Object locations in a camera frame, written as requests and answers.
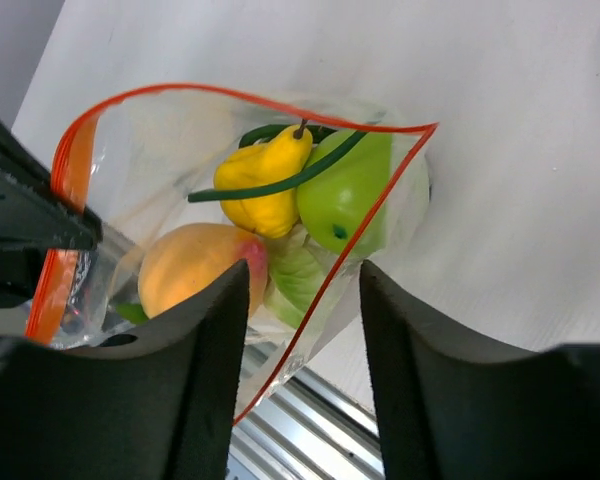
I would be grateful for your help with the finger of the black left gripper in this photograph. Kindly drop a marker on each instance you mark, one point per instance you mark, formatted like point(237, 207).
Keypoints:
point(33, 221)

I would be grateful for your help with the aluminium mounting rail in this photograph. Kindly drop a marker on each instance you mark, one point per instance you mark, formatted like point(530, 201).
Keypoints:
point(307, 429)

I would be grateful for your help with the green apple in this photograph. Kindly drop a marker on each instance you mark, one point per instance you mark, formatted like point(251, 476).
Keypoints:
point(333, 204)

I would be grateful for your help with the orange fruit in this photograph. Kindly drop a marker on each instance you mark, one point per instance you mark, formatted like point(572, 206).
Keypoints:
point(189, 258)

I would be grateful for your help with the clear orange-zipper zip bag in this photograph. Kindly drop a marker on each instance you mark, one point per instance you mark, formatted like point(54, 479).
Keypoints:
point(188, 179)

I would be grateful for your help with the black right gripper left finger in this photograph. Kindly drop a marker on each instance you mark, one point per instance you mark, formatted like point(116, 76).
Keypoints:
point(155, 402)

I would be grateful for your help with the white cauliflower with green leaves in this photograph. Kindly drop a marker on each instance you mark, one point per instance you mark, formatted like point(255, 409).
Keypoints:
point(294, 276)

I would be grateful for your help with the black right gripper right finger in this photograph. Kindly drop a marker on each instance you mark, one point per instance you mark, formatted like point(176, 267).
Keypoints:
point(452, 403)

